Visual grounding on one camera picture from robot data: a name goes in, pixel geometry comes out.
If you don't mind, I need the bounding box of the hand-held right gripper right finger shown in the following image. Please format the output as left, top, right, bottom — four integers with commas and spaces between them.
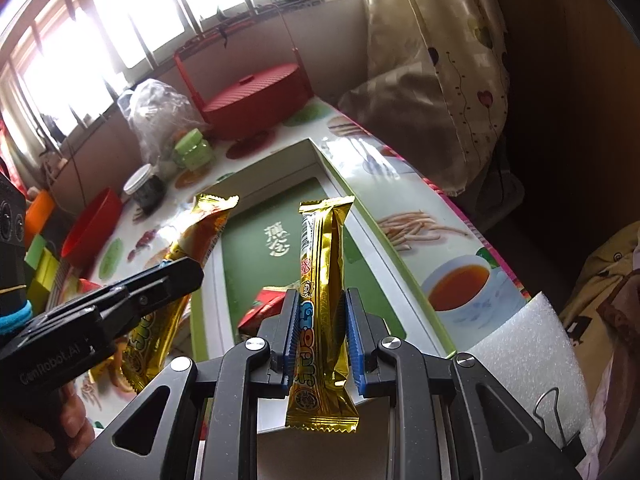
342, 287, 583, 480

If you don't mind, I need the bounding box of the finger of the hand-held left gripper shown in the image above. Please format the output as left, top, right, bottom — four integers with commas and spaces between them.
102, 257, 205, 306
95, 287, 193, 348

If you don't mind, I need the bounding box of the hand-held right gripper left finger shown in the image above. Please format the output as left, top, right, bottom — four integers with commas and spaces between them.
62, 290, 301, 480

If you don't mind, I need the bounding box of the gold snack bar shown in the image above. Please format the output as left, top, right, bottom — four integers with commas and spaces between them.
285, 196, 361, 435
120, 192, 240, 393

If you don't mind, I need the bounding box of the green and white box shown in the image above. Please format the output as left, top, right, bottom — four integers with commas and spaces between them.
187, 137, 458, 436

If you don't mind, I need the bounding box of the person's left hand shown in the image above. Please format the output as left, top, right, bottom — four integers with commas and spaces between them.
59, 387, 97, 461

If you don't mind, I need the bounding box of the red snack packet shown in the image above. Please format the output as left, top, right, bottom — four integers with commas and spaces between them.
237, 285, 288, 336

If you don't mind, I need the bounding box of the yellow-green box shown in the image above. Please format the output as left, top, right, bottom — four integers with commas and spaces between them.
27, 250, 62, 302

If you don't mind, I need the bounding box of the dark jar with white lid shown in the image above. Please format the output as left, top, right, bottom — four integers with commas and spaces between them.
122, 163, 168, 213

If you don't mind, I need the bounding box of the red bowl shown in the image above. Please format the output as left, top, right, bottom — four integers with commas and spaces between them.
61, 187, 125, 271

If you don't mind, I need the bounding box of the green lidded jar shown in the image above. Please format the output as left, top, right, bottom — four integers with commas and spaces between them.
172, 128, 217, 171

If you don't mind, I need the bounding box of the orange box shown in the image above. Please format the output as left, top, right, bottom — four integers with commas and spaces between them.
25, 190, 56, 236

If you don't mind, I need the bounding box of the clear plastic bag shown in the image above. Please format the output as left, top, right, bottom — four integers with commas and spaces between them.
117, 79, 211, 176

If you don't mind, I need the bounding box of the white foam sheet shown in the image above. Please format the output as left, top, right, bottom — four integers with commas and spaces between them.
457, 292, 596, 453

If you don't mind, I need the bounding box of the black binder clip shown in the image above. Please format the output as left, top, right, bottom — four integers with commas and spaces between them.
532, 387, 587, 455

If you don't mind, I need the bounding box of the window with bars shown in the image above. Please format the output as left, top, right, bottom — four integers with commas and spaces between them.
0, 0, 366, 128

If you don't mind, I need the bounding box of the patterned beige blanket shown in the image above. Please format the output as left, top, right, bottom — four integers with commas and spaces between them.
559, 220, 640, 463

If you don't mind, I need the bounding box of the beige patterned curtain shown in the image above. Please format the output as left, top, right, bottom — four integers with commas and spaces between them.
365, 0, 512, 197

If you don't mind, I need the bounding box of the blue hair tie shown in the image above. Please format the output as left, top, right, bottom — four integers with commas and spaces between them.
0, 302, 35, 335

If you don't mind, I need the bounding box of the red lidded container with handle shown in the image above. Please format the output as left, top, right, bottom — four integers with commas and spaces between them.
174, 47, 316, 142

